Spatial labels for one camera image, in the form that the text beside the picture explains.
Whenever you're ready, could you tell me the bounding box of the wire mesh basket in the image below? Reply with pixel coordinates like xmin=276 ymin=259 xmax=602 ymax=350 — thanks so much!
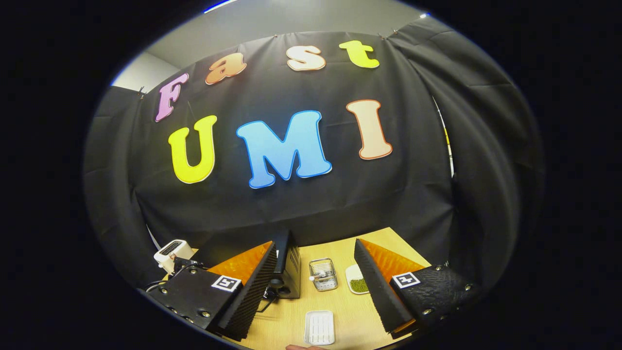
xmin=309 ymin=258 xmax=338 ymax=292

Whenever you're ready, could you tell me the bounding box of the black backdrop cloth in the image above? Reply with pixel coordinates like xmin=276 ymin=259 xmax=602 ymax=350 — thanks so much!
xmin=83 ymin=17 xmax=545 ymax=292

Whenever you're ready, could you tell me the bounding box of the white ribbed tray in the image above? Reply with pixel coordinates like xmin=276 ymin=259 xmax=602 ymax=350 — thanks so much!
xmin=304 ymin=311 xmax=336 ymax=346

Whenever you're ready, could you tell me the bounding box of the black oven power cable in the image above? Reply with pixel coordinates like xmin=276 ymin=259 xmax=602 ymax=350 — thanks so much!
xmin=257 ymin=287 xmax=278 ymax=313

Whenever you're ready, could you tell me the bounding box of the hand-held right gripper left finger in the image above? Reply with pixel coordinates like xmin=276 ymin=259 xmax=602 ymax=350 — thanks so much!
xmin=146 ymin=241 xmax=277 ymax=341

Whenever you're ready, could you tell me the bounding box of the white board-shaped plate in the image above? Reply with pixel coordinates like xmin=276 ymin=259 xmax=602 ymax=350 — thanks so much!
xmin=346 ymin=264 xmax=371 ymax=295

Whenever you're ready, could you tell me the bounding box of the white toaster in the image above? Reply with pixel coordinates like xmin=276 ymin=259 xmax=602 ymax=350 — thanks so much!
xmin=154 ymin=240 xmax=194 ymax=274

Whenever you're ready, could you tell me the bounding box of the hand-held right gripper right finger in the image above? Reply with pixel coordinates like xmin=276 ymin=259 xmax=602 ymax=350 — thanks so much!
xmin=354 ymin=238 xmax=482 ymax=336

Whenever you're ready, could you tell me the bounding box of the black electric oven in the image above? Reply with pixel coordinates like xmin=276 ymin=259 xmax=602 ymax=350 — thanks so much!
xmin=265 ymin=230 xmax=302 ymax=299

